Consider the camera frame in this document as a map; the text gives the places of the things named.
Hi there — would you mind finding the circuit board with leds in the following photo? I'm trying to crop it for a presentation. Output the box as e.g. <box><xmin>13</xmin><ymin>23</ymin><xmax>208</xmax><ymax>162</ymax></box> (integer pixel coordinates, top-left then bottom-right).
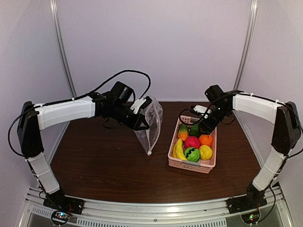
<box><xmin>241</xmin><ymin>211</ymin><xmax>260</xmax><ymax>225</ymax></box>
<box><xmin>51</xmin><ymin>210</ymin><xmax>71</xmax><ymax>225</ymax></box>

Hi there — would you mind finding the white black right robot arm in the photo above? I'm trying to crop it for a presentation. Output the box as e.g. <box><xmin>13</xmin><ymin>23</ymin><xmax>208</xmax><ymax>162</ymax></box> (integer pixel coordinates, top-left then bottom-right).
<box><xmin>193</xmin><ymin>85</ymin><xmax>303</xmax><ymax>209</ymax></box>

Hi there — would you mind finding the left aluminium corner post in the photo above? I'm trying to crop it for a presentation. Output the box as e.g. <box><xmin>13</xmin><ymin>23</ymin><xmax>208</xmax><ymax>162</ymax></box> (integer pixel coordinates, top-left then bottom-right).
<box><xmin>49</xmin><ymin>0</ymin><xmax>80</xmax><ymax>106</ymax></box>

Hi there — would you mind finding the right aluminium corner post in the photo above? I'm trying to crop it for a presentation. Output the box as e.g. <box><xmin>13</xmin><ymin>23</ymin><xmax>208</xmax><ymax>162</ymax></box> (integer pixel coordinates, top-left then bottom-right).
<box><xmin>233</xmin><ymin>0</ymin><xmax>258</xmax><ymax>90</ymax></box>

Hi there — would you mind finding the aluminium front rail frame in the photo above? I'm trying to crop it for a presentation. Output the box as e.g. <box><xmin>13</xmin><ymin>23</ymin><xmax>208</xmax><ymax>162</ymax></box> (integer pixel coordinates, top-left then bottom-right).
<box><xmin>18</xmin><ymin>182</ymin><xmax>294</xmax><ymax>227</ymax></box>

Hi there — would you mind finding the yellow toy banana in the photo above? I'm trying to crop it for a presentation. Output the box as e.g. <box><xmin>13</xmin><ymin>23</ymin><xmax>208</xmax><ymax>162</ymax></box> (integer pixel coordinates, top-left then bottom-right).
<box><xmin>172</xmin><ymin>139</ymin><xmax>187</xmax><ymax>160</ymax></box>

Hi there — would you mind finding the red toy apple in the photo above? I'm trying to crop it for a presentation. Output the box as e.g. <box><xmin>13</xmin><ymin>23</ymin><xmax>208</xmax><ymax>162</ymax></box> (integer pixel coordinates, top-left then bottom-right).
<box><xmin>185</xmin><ymin>136</ymin><xmax>201</xmax><ymax>149</ymax></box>

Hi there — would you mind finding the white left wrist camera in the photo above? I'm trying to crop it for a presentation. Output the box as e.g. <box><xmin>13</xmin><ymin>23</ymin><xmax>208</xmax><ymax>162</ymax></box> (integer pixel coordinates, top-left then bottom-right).
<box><xmin>130</xmin><ymin>96</ymin><xmax>152</xmax><ymax>114</ymax></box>

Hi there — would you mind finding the orange green toy carrot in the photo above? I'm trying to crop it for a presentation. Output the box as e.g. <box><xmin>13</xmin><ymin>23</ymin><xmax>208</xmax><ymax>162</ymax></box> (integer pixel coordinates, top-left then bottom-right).
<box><xmin>178</xmin><ymin>124</ymin><xmax>189</xmax><ymax>141</ymax></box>

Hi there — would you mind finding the clear zip top bag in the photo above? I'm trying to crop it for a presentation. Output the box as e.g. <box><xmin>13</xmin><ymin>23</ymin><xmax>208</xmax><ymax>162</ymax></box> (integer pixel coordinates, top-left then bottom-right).
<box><xmin>134</xmin><ymin>96</ymin><xmax>163</xmax><ymax>156</ymax></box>

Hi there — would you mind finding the black right camera cable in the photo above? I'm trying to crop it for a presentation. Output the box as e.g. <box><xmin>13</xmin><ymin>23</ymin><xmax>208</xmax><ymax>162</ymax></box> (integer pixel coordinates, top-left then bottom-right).
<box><xmin>178</xmin><ymin>107</ymin><xmax>202</xmax><ymax>126</ymax></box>

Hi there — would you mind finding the yellow toy lemon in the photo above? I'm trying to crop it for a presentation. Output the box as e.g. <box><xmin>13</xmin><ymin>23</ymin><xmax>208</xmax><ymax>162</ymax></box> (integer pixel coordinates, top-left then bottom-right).
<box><xmin>199</xmin><ymin>145</ymin><xmax>213</xmax><ymax>160</ymax></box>

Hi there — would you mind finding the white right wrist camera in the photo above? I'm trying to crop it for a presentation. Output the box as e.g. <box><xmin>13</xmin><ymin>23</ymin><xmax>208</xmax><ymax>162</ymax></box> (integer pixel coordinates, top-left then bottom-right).
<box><xmin>190</xmin><ymin>105</ymin><xmax>207</xmax><ymax>115</ymax></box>

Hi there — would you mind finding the right circuit board with leds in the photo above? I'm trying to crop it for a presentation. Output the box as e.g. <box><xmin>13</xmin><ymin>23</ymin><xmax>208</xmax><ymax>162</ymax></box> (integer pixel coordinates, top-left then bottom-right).
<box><xmin>241</xmin><ymin>211</ymin><xmax>260</xmax><ymax>225</ymax></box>

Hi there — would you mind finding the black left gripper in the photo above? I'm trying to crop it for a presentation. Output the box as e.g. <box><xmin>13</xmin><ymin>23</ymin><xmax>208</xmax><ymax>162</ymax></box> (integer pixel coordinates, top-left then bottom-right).
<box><xmin>111</xmin><ymin>102</ymin><xmax>149</xmax><ymax>131</ymax></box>

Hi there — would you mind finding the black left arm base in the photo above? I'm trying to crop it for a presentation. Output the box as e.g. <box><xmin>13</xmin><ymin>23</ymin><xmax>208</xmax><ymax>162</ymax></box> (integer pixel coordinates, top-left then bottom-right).
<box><xmin>43</xmin><ymin>188</ymin><xmax>84</xmax><ymax>215</ymax></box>

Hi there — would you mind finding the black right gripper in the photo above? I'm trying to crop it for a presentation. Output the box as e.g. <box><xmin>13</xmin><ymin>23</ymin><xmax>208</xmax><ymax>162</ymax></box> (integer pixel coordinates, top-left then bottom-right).
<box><xmin>199</xmin><ymin>105</ymin><xmax>231</xmax><ymax>135</ymax></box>

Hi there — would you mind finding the green toy bell pepper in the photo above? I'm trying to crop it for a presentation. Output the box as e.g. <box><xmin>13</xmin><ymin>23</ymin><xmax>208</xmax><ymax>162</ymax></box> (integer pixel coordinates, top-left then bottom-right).
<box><xmin>188</xmin><ymin>124</ymin><xmax>202</xmax><ymax>138</ymax></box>

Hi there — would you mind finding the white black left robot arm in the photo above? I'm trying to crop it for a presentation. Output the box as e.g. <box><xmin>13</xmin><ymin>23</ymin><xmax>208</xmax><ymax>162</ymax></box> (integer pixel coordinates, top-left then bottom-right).
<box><xmin>17</xmin><ymin>82</ymin><xmax>152</xmax><ymax>210</ymax></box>

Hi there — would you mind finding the aluminium corner post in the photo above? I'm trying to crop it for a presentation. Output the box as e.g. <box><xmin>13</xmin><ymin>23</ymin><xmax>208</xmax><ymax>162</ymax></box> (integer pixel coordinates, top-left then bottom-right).
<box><xmin>233</xmin><ymin>0</ymin><xmax>258</xmax><ymax>90</ymax></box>
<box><xmin>49</xmin><ymin>0</ymin><xmax>80</xmax><ymax>106</ymax></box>

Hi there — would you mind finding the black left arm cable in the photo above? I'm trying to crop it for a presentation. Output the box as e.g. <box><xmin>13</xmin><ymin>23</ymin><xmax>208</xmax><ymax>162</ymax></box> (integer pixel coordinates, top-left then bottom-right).
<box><xmin>7</xmin><ymin>69</ymin><xmax>152</xmax><ymax>157</ymax></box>

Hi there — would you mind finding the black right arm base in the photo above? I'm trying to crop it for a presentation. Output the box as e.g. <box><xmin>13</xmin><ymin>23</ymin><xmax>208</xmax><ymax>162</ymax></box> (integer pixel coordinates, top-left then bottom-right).
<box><xmin>226</xmin><ymin>183</ymin><xmax>267</xmax><ymax>214</ymax></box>

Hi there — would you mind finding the orange toy tangerine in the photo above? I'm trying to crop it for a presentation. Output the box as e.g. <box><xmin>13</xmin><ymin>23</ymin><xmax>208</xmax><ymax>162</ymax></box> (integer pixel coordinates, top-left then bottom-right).
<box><xmin>199</xmin><ymin>134</ymin><xmax>214</xmax><ymax>147</ymax></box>

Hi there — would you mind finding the left circuit board with leds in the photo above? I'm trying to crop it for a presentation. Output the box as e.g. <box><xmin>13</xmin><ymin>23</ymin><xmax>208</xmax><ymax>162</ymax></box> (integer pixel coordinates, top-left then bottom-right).
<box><xmin>51</xmin><ymin>210</ymin><xmax>71</xmax><ymax>225</ymax></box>

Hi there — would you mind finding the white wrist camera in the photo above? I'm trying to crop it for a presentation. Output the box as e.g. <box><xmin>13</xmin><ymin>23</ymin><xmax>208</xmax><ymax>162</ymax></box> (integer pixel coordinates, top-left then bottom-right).
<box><xmin>130</xmin><ymin>96</ymin><xmax>152</xmax><ymax>114</ymax></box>
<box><xmin>190</xmin><ymin>105</ymin><xmax>207</xmax><ymax>115</ymax></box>

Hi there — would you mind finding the green black toy watermelon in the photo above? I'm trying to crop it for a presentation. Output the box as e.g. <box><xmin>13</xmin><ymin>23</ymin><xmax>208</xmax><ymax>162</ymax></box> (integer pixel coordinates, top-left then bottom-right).
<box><xmin>184</xmin><ymin>147</ymin><xmax>200</xmax><ymax>162</ymax></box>

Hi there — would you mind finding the pink perforated plastic basket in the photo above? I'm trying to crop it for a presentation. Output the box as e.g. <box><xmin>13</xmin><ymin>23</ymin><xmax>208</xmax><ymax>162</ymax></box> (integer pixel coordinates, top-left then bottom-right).
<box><xmin>168</xmin><ymin>119</ymin><xmax>217</xmax><ymax>174</ymax></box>

